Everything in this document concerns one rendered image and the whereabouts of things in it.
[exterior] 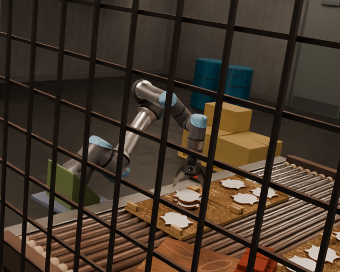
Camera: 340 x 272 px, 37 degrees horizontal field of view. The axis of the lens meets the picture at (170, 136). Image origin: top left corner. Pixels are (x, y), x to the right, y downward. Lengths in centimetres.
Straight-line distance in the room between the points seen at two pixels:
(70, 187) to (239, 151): 347
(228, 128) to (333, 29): 442
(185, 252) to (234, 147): 394
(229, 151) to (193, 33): 629
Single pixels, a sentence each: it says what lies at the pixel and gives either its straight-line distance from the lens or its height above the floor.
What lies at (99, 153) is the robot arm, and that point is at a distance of 244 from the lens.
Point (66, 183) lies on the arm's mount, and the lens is 237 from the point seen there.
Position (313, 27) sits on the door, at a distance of 1016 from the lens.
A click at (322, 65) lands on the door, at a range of 1007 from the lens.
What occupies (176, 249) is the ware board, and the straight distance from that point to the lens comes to 177.
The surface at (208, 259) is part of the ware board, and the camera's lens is 174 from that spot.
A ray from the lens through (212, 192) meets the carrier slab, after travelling 259.
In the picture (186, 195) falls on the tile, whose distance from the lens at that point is 238.
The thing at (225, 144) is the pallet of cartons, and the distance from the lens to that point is 572.
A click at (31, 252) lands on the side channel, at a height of 95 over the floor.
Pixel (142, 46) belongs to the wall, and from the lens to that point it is 1163.
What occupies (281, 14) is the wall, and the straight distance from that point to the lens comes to 1053.
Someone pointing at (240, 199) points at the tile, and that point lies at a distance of 253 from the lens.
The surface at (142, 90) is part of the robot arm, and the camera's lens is 254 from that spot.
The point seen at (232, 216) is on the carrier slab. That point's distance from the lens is 236.
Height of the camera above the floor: 186
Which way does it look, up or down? 15 degrees down
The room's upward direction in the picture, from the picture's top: 7 degrees clockwise
